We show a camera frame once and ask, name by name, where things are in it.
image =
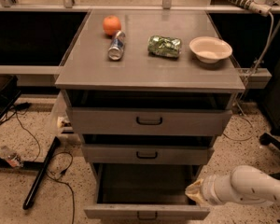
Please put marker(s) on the yellowish foam-covered gripper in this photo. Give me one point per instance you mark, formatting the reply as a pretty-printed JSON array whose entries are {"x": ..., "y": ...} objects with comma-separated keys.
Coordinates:
[{"x": 208, "y": 188}]

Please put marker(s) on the grey bottom drawer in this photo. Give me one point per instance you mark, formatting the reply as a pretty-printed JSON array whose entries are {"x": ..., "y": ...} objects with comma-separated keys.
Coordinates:
[{"x": 144, "y": 192}]

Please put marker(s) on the grey drawer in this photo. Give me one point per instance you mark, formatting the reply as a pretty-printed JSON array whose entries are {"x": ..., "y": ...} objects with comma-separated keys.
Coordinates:
[
  {"x": 134, "y": 154},
  {"x": 144, "y": 192},
  {"x": 86, "y": 120}
]

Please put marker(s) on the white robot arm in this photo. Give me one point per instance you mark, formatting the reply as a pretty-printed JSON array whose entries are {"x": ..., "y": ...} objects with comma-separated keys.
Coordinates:
[{"x": 243, "y": 185}]

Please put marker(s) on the grey middle drawer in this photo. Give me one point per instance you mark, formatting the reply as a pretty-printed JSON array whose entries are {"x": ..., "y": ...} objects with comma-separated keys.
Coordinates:
[{"x": 134, "y": 154}]

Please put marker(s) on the grey drawer cabinet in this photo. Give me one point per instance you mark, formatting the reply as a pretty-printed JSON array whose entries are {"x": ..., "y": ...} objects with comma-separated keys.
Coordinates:
[{"x": 140, "y": 80}]

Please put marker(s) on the grey top drawer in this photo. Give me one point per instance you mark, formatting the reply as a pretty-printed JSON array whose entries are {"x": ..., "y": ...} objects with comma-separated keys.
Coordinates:
[{"x": 86, "y": 120}]

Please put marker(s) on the black office chair base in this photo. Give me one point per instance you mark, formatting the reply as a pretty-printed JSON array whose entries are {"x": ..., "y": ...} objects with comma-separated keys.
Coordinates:
[{"x": 265, "y": 140}]

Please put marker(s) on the white paper bowl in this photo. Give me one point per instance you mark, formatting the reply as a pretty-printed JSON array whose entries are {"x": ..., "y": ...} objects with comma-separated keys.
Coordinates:
[{"x": 210, "y": 49}]

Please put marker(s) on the green crumpled chip bag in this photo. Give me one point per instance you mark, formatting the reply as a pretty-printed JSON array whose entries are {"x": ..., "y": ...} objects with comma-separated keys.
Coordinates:
[{"x": 169, "y": 47}]

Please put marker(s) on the black table leg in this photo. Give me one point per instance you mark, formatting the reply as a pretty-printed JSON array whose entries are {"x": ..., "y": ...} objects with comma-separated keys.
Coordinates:
[{"x": 29, "y": 201}]

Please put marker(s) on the blue silver soda can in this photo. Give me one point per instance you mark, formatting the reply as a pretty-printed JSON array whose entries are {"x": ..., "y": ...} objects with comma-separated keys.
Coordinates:
[{"x": 116, "y": 49}]

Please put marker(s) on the clear plastic bottle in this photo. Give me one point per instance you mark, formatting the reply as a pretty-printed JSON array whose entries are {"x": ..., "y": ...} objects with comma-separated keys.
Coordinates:
[{"x": 11, "y": 157}]

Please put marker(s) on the orange fruit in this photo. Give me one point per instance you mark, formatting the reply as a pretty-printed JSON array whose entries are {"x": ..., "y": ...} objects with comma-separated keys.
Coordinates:
[{"x": 111, "y": 24}]

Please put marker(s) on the white power strip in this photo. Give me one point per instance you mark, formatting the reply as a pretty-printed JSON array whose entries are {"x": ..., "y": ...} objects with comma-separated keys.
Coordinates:
[{"x": 253, "y": 6}]

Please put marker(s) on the black box on left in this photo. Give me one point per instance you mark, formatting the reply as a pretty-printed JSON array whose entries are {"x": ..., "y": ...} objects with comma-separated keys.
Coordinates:
[{"x": 9, "y": 93}]

